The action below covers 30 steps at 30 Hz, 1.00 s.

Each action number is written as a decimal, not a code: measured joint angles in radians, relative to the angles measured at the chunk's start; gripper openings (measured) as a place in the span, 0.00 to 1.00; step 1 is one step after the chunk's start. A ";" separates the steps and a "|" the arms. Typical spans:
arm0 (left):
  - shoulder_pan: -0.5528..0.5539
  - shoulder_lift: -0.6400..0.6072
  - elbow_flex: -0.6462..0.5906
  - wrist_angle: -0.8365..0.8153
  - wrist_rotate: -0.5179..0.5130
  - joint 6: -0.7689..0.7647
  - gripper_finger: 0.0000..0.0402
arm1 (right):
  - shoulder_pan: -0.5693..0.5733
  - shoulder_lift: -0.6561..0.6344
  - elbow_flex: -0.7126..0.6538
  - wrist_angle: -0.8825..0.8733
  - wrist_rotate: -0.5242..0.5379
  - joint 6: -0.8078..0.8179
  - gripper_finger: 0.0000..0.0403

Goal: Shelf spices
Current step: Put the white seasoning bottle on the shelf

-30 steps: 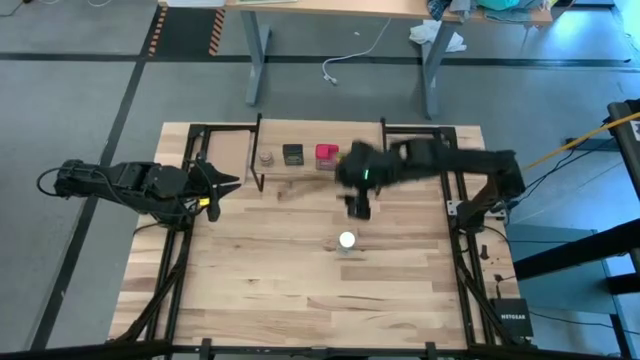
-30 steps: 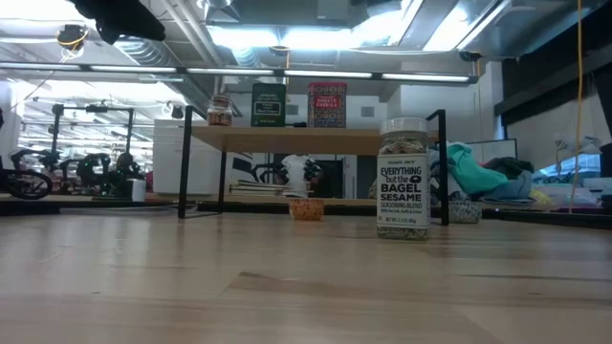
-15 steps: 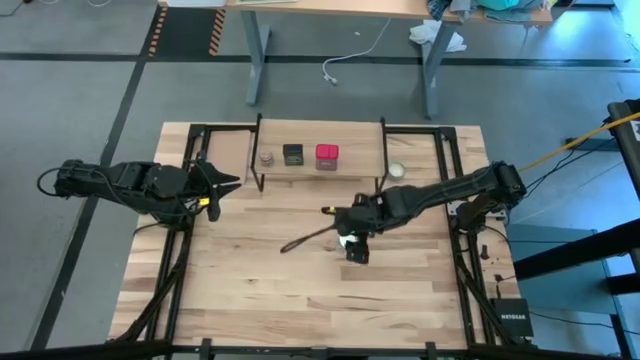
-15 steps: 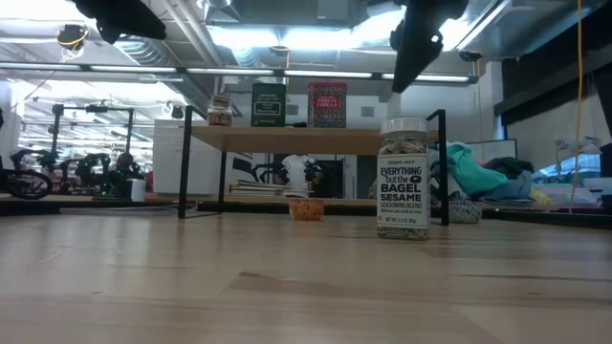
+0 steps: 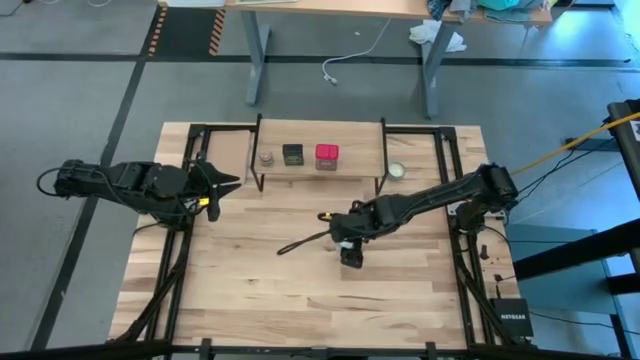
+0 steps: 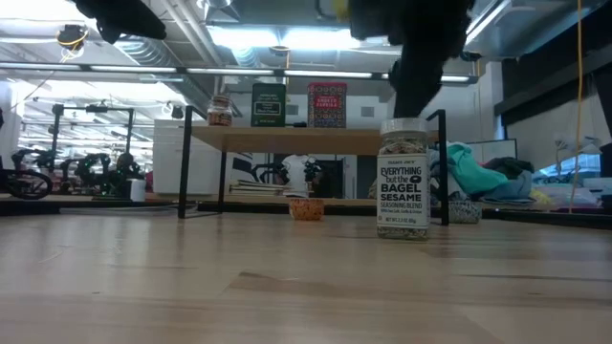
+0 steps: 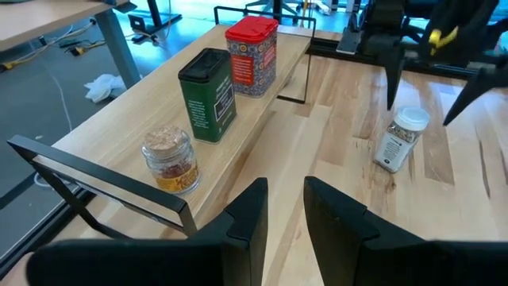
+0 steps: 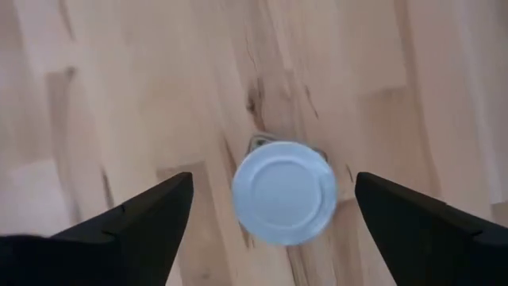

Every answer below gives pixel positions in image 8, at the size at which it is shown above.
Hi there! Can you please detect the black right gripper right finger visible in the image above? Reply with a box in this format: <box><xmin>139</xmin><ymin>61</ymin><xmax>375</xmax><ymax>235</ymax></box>
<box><xmin>353</xmin><ymin>171</ymin><xmax>508</xmax><ymax>286</ymax></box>

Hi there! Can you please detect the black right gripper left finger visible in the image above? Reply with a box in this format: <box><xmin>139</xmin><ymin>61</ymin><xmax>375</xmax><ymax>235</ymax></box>
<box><xmin>0</xmin><ymin>171</ymin><xmax>195</xmax><ymax>286</ymax></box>

